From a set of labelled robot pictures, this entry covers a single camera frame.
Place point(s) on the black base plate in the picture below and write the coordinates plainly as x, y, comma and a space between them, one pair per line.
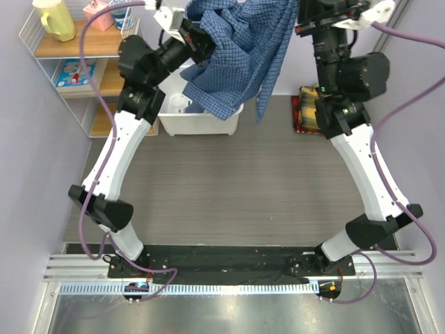
241, 265

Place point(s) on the blue checked long sleeve shirt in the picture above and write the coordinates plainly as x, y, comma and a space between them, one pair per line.
251, 40

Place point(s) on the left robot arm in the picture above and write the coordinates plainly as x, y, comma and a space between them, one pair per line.
143, 70

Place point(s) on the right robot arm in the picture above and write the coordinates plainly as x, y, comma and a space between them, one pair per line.
345, 84

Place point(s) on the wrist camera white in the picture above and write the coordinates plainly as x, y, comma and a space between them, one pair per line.
378, 11
168, 16

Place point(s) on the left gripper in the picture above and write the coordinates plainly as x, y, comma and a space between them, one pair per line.
199, 42

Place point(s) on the yellow plaid folded shirt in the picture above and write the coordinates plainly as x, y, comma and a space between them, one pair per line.
307, 109

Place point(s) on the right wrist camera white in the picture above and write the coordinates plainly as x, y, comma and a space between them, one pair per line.
378, 11

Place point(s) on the white plastic basket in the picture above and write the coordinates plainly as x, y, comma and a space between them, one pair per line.
175, 119

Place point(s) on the yellow plastic pitcher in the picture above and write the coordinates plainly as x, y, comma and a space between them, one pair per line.
55, 19

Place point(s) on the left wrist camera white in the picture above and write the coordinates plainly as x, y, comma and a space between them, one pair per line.
168, 16

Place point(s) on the white slotted cable duct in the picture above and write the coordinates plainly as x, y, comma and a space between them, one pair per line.
137, 288

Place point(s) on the aluminium frame rail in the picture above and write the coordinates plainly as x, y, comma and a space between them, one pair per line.
77, 267

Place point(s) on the blue white picture book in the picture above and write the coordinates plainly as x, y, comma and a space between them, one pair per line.
72, 78

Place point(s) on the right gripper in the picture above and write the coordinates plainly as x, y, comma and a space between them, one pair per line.
316, 17

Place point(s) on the blue white round tin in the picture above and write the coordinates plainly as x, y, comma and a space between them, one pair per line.
120, 15

